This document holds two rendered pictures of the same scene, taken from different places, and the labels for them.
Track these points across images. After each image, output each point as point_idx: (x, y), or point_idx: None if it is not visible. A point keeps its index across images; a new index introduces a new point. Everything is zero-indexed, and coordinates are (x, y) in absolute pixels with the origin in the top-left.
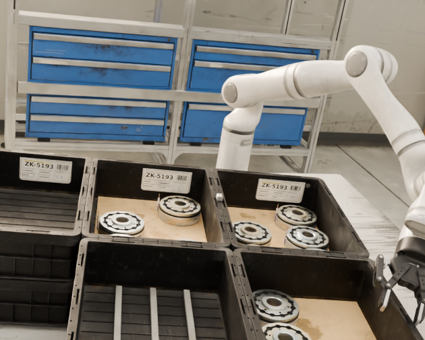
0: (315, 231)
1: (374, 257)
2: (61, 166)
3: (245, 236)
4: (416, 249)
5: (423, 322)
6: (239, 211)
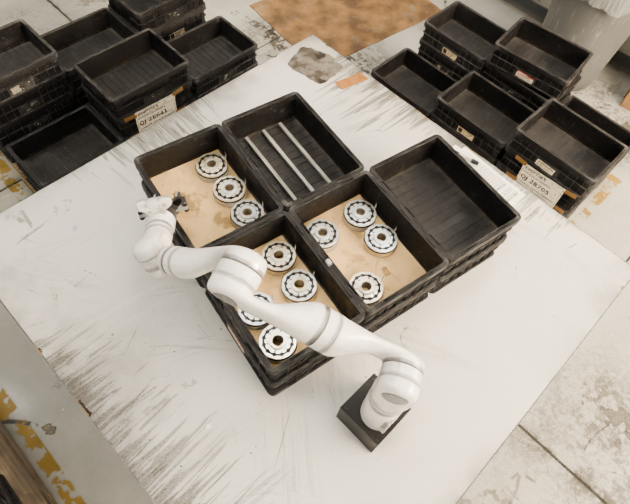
0: (253, 322)
1: (205, 443)
2: None
3: (298, 274)
4: None
5: (150, 358)
6: None
